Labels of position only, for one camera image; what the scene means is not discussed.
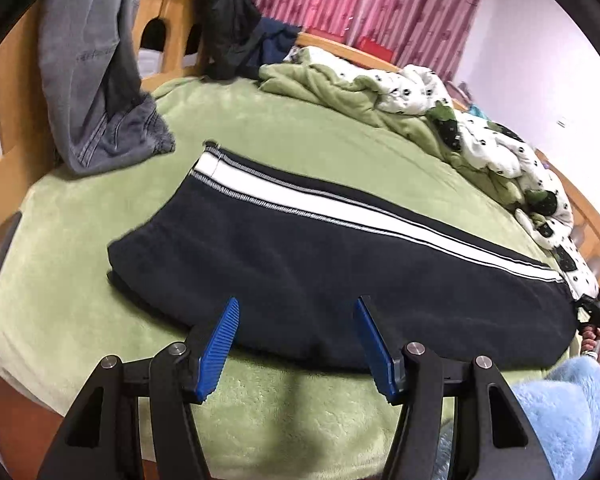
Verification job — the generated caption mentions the person's right hand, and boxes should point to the person's right hand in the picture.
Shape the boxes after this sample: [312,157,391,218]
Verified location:
[581,327,600,361]

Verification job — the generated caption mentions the green fleece bed blanket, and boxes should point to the green fleece bed blanket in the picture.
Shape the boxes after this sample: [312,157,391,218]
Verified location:
[0,77,576,480]

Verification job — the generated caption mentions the black pants with white stripe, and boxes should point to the black pants with white stripe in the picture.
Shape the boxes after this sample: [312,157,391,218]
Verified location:
[106,141,579,372]

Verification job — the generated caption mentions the person's right forearm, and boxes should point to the person's right forearm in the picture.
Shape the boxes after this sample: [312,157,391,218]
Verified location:
[510,355,600,480]

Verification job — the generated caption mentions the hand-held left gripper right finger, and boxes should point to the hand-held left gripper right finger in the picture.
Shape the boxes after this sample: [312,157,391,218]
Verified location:
[352,295,563,480]

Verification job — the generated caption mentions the grey jeans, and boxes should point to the grey jeans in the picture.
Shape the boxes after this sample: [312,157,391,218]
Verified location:
[37,0,177,177]

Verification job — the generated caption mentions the wooden bed frame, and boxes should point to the wooden bed frame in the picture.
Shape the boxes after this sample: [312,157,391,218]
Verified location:
[0,0,600,376]

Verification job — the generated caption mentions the red paper item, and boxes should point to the red paper item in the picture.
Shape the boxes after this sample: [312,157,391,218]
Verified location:
[358,36,396,63]

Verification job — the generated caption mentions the navy blue garment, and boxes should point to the navy blue garment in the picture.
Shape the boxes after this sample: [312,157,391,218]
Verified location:
[240,17,301,78]

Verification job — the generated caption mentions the white printed quilt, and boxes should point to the white printed quilt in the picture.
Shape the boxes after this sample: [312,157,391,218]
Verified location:
[257,46,600,306]

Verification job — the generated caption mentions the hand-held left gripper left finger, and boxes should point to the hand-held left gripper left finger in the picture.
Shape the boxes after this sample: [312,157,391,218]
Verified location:
[36,296,241,480]

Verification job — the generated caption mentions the black jacket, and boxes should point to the black jacket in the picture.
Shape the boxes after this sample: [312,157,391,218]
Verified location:
[192,0,266,81]

